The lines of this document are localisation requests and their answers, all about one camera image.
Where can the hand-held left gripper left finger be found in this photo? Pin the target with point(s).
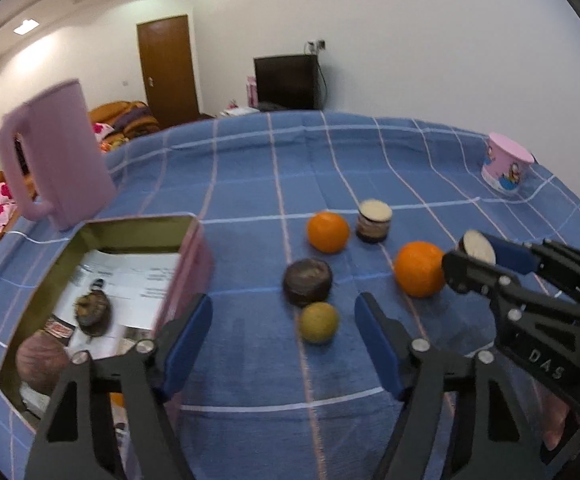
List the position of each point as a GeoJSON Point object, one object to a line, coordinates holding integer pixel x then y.
{"type": "Point", "coordinates": [190, 340]}

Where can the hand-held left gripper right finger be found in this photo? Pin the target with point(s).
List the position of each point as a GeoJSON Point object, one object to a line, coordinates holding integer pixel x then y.
{"type": "Point", "coordinates": [377, 345]}

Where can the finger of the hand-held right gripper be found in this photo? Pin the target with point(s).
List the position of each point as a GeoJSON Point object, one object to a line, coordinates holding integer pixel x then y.
{"type": "Point", "coordinates": [474, 275]}
{"type": "Point", "coordinates": [512, 255]}

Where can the large orange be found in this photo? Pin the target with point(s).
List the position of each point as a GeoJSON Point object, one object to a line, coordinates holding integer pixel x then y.
{"type": "Point", "coordinates": [419, 268]}

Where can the green kiwi fruit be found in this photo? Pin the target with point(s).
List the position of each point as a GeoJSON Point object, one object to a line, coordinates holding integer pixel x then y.
{"type": "Point", "coordinates": [319, 322]}

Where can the dark brown round fruit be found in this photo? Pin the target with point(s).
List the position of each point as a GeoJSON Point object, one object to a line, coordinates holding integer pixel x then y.
{"type": "Point", "coordinates": [308, 282]}

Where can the pink metal tin box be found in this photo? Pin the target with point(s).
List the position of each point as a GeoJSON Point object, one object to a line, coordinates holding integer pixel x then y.
{"type": "Point", "coordinates": [135, 234]}

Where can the purple sweet potato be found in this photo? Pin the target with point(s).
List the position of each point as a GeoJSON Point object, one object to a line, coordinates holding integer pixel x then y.
{"type": "Point", "coordinates": [40, 362]}

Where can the person's right hand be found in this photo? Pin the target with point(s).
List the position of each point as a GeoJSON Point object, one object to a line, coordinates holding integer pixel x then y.
{"type": "Point", "coordinates": [554, 420]}

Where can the printed paper leaflet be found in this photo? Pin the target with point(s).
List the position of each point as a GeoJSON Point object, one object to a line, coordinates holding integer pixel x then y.
{"type": "Point", "coordinates": [130, 280]}

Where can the pink cartoon paper cup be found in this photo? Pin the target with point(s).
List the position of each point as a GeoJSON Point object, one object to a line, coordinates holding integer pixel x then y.
{"type": "Point", "coordinates": [507, 162]}

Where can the blue checked tablecloth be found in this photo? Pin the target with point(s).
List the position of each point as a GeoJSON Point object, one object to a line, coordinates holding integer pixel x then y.
{"type": "Point", "coordinates": [270, 160]}

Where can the pink electric kettle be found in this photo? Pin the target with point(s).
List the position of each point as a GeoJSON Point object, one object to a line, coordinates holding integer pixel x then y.
{"type": "Point", "coordinates": [65, 150]}

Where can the brown leather armchair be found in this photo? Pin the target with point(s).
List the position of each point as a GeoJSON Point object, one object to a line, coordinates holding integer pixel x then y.
{"type": "Point", "coordinates": [125, 120]}

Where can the white television stand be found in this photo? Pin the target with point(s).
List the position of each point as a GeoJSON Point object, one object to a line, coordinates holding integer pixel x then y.
{"type": "Point", "coordinates": [235, 111]}

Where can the pink gift box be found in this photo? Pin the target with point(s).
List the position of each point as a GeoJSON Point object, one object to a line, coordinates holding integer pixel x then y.
{"type": "Point", "coordinates": [251, 91]}

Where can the black flat television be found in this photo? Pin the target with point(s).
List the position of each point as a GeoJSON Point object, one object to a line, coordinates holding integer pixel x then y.
{"type": "Point", "coordinates": [285, 82]}

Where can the brown wooden door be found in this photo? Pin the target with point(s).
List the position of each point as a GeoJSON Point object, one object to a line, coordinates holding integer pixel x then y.
{"type": "Point", "coordinates": [167, 70]}

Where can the square ceiling light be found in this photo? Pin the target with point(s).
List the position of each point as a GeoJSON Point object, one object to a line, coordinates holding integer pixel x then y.
{"type": "Point", "coordinates": [26, 26]}

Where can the wall power socket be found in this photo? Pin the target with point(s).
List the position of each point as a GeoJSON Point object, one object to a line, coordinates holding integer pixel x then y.
{"type": "Point", "coordinates": [317, 46]}

